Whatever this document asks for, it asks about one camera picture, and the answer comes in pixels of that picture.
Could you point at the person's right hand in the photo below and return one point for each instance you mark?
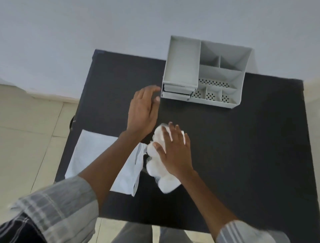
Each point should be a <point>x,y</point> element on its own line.
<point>177,155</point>

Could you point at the person's left hand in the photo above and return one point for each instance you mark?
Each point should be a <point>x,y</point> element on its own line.
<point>141,115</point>

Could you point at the person's right middle finger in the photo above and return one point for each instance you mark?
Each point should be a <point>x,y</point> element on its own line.
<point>172,131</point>

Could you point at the person's left thumb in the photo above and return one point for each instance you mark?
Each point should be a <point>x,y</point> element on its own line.
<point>155,107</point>

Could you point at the person's right thumb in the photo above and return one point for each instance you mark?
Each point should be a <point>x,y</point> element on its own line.
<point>159,150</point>

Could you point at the person's right little finger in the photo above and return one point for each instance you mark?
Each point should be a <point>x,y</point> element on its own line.
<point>187,142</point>

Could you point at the clear bag of cotton balls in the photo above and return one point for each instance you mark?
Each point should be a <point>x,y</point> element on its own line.
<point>155,170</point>

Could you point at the person's left forearm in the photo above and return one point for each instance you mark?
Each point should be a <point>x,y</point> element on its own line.
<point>110,165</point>

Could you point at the person's right forearm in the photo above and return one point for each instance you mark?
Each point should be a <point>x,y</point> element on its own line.
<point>207,205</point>

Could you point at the small white organizer drawer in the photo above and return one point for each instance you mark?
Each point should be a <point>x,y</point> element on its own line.
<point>175,96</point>
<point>178,89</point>

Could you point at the white plastic desk organizer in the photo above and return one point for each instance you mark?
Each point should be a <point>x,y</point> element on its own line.
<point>185,60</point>

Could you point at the flat white plastic bag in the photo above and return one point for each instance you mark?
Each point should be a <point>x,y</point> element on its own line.
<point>90,152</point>

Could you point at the grey trousers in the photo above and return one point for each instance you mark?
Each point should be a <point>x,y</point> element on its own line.
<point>135,234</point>

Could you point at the dark striped garment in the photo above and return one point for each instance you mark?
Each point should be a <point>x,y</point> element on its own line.
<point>17,231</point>

